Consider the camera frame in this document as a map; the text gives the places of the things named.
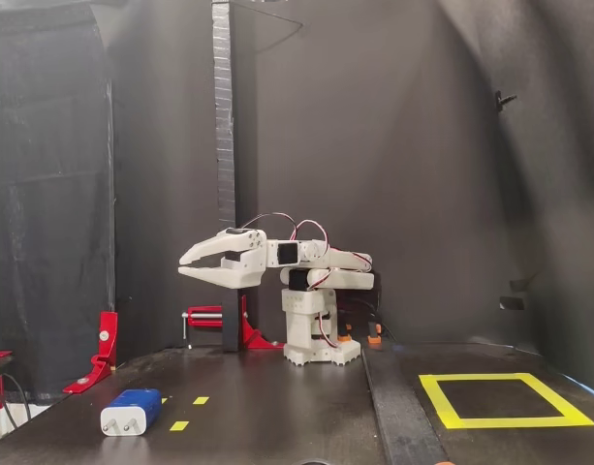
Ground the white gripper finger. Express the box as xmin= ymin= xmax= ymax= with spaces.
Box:
xmin=178 ymin=227 xmax=267 ymax=266
xmin=178 ymin=264 xmax=225 ymax=285

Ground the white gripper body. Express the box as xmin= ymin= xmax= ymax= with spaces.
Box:
xmin=222 ymin=240 xmax=279 ymax=291

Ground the blue and white charger block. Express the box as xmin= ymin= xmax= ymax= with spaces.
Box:
xmin=100 ymin=387 xmax=163 ymax=438

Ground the red screw clamp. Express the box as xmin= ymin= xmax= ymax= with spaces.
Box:
xmin=181 ymin=304 xmax=225 ymax=350

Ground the black mesh curtain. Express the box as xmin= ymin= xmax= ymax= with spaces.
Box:
xmin=0 ymin=4 xmax=117 ymax=401

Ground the yellow tape square outline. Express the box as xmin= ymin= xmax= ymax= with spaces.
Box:
xmin=418 ymin=372 xmax=594 ymax=430

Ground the red white gripper servo cable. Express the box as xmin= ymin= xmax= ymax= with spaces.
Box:
xmin=240 ymin=211 xmax=298 ymax=242

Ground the red triangular corner bracket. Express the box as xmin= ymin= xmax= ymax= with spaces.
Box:
xmin=240 ymin=294 xmax=286 ymax=351

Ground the black foam post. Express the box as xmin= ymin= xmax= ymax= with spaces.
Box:
xmin=211 ymin=1 xmax=241 ymax=353

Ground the red white base servo cable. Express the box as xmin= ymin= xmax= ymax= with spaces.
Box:
xmin=315 ymin=313 xmax=340 ymax=349

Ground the red angle bracket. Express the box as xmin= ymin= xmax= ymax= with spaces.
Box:
xmin=62 ymin=310 xmax=119 ymax=394

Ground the black power cable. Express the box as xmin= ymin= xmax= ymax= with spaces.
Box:
xmin=342 ymin=294 xmax=397 ymax=340

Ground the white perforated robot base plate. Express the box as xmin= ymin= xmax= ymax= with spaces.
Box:
xmin=282 ymin=338 xmax=361 ymax=368

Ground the black rail strip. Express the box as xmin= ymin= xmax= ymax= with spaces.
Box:
xmin=361 ymin=346 xmax=448 ymax=465

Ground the thin black cable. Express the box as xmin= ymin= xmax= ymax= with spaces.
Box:
xmin=0 ymin=371 xmax=32 ymax=440

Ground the thin black hanging wire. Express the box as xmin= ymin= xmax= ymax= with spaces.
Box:
xmin=233 ymin=2 xmax=305 ymax=54

